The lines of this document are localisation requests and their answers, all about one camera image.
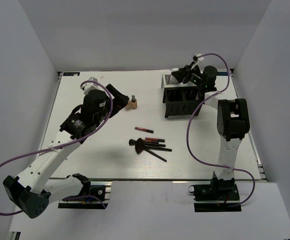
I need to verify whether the black fan makeup brush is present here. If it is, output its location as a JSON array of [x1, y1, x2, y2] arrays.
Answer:
[[135, 138, 167, 163]]

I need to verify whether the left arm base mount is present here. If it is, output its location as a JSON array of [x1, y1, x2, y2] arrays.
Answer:
[[58, 181, 112, 210]]

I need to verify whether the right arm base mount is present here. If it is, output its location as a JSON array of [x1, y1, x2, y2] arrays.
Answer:
[[188, 184, 242, 213]]

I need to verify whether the black metal organizer rack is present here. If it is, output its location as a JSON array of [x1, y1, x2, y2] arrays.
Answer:
[[163, 86, 202, 118]]

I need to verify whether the black round makeup brush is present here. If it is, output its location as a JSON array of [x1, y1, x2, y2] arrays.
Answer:
[[128, 139, 166, 148]]

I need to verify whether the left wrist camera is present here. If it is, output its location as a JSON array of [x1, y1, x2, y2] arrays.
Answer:
[[80, 77, 99, 95]]

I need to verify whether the white table board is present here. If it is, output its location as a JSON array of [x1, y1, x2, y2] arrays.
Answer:
[[33, 69, 269, 181]]

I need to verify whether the red black lip gloss tube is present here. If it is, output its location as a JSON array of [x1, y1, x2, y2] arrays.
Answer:
[[134, 126, 154, 134]]

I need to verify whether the pink teal cosmetic tube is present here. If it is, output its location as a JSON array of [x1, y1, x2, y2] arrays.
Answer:
[[168, 75, 178, 85]]

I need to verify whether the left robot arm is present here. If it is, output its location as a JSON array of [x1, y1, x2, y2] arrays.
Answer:
[[3, 84, 129, 219]]

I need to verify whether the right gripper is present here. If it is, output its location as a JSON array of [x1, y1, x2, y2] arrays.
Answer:
[[172, 61, 205, 88]]

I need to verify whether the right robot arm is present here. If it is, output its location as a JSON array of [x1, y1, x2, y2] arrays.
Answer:
[[171, 65, 250, 200]]

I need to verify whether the foundation bottle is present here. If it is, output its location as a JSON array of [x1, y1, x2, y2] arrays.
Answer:
[[130, 95, 138, 110], [125, 100, 132, 111]]

